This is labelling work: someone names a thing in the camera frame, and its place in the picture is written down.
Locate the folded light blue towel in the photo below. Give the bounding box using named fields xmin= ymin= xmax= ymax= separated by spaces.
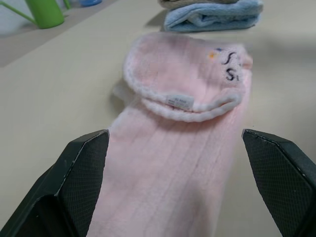
xmin=163 ymin=0 xmax=264 ymax=32

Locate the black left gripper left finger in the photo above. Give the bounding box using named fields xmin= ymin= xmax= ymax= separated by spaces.
xmin=0 ymin=128 xmax=110 ymax=237

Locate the folded grey towel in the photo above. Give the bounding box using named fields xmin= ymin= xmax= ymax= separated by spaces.
xmin=159 ymin=0 xmax=240 ymax=8

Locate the green watering can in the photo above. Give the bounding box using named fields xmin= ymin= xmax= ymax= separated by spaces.
xmin=0 ymin=0 xmax=72 ymax=30

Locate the pink towel with embroidery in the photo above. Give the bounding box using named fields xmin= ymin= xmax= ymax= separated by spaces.
xmin=85 ymin=32 xmax=253 ymax=237

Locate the blue round object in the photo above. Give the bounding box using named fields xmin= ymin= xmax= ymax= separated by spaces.
xmin=79 ymin=0 xmax=102 ymax=7

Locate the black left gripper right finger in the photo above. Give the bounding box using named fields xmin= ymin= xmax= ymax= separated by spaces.
xmin=242 ymin=128 xmax=316 ymax=237

